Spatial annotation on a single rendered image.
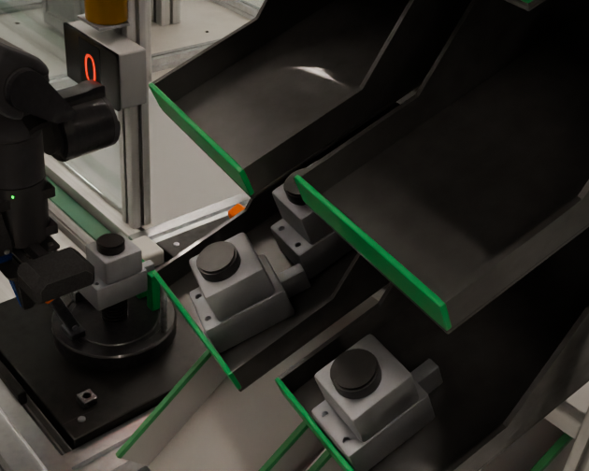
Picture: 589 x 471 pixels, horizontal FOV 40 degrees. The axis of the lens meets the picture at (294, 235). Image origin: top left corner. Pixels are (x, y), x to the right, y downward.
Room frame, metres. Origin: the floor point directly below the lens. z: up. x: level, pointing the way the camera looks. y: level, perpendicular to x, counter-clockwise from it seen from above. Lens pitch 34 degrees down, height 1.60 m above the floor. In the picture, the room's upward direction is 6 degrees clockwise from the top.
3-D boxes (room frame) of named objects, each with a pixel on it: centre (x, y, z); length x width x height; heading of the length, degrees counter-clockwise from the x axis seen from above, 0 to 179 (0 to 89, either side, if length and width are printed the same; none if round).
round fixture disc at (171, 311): (0.70, 0.20, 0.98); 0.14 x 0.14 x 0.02
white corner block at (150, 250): (0.84, 0.20, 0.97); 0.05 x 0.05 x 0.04; 45
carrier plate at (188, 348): (0.70, 0.20, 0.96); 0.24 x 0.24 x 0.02; 45
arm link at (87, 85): (0.67, 0.24, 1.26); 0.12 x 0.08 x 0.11; 142
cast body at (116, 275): (0.71, 0.19, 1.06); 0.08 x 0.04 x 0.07; 135
